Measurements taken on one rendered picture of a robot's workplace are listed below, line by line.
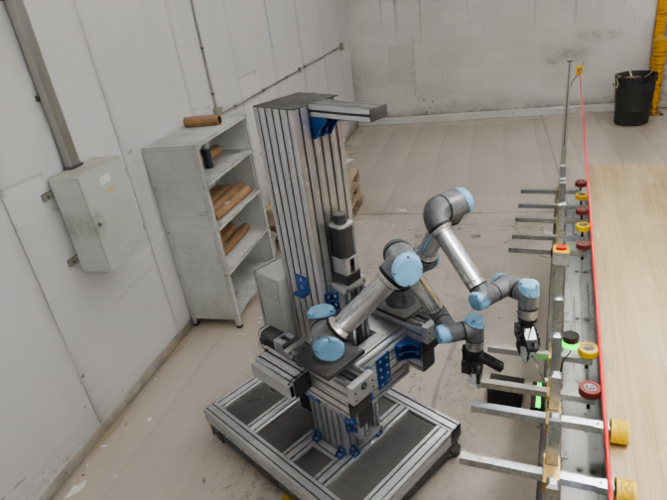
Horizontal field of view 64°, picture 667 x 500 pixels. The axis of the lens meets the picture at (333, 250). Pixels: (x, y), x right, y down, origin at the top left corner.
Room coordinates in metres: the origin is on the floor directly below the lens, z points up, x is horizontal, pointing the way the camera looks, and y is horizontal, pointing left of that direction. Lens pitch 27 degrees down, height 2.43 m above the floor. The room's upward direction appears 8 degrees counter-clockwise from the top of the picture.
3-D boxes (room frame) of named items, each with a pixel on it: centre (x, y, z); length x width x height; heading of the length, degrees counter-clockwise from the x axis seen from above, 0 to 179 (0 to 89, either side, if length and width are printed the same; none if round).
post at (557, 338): (1.64, -0.81, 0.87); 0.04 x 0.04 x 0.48; 65
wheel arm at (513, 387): (1.63, -0.74, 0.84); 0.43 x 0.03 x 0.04; 65
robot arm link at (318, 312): (1.81, 0.08, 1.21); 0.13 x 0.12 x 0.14; 5
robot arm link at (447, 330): (1.74, -0.41, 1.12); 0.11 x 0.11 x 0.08; 5
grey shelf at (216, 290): (4.16, 0.91, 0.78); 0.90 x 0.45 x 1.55; 161
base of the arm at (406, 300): (2.14, -0.29, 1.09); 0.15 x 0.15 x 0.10
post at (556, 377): (1.41, -0.71, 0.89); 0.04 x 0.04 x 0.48; 65
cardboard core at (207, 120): (4.27, 0.88, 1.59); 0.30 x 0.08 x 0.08; 71
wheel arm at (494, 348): (1.85, -0.84, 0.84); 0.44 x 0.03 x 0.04; 65
